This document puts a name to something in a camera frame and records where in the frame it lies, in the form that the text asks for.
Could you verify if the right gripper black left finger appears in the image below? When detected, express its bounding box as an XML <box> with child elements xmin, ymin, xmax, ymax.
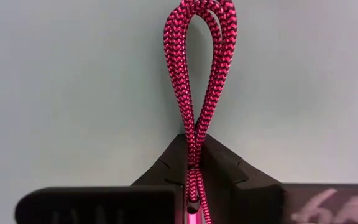
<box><xmin>14</xmin><ymin>133</ymin><xmax>188</xmax><ymax>224</ymax></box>

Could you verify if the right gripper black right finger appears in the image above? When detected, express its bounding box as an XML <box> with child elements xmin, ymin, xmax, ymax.
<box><xmin>201</xmin><ymin>134</ymin><xmax>358</xmax><ymax>224</ymax></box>

